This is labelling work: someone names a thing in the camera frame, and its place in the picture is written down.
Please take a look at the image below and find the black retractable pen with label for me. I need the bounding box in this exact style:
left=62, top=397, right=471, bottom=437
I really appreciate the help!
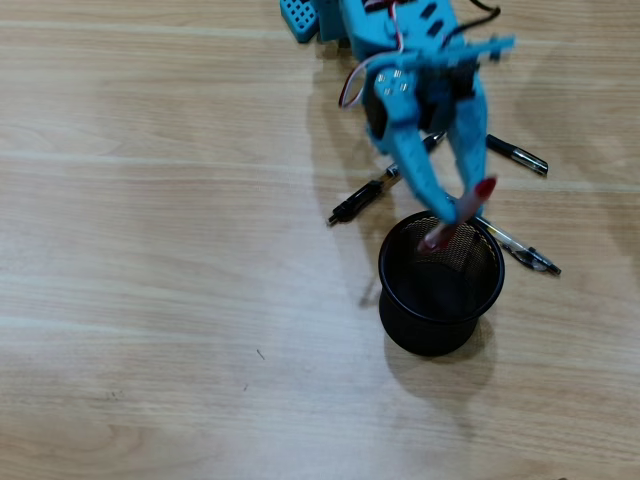
left=326, top=129, right=447, bottom=228

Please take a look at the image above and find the red white servo wire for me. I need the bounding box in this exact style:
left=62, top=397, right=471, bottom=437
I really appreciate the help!
left=338, top=0, right=407, bottom=110

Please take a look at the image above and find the black camera cable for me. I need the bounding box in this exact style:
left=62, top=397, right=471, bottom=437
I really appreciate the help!
left=454, top=0, right=503, bottom=39

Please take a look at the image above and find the red retractable pen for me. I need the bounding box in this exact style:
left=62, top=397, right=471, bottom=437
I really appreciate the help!
left=416, top=174, right=500, bottom=255

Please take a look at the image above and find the black mesh pen holder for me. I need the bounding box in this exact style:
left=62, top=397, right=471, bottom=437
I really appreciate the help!
left=378, top=208, right=506, bottom=358

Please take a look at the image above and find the grey clear retractable pen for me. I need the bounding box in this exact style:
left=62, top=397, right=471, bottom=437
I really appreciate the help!
left=472, top=213, right=563, bottom=277

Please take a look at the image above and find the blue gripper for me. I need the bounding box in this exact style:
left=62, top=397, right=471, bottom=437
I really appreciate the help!
left=367, top=59, right=495, bottom=225

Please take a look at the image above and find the clear capped pen black grip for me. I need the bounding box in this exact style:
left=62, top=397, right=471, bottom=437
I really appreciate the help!
left=486, top=133, right=550, bottom=177

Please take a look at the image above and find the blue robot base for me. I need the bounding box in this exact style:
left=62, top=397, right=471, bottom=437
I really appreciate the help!
left=278, top=0, right=322, bottom=45

